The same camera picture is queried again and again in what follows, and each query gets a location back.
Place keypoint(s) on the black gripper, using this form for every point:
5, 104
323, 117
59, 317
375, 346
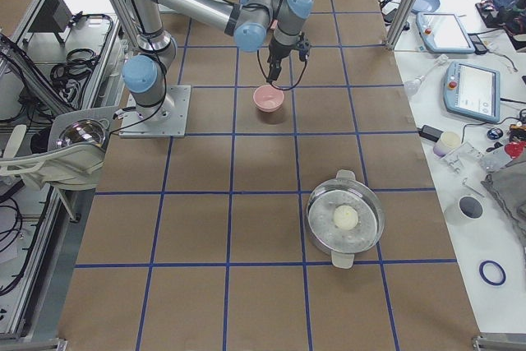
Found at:
279, 51

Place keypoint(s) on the pink bowl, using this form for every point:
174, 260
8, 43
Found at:
267, 98

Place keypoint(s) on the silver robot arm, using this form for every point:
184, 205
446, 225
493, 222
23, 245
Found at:
278, 24

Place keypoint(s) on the blue plate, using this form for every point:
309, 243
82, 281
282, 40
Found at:
425, 6

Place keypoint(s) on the glass bowl on chair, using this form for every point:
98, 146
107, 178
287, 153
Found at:
85, 130

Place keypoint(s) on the light bulb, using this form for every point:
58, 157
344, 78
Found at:
411, 87

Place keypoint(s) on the steel steamer pot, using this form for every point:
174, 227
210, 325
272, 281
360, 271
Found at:
340, 245

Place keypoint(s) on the white steamed bun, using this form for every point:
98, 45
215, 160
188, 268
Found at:
345, 217

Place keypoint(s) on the small black adapter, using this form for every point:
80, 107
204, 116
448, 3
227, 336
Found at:
430, 133

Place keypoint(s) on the far teach pendant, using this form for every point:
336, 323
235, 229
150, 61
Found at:
443, 33

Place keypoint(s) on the teach pendant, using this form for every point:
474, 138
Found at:
472, 91
443, 33

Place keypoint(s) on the purple white cup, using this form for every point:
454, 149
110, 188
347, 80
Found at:
447, 142

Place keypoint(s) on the near teach pendant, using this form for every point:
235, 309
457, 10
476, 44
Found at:
472, 91

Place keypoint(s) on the white paper cup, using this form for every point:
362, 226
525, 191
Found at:
464, 210

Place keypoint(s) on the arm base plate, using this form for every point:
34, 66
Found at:
170, 120

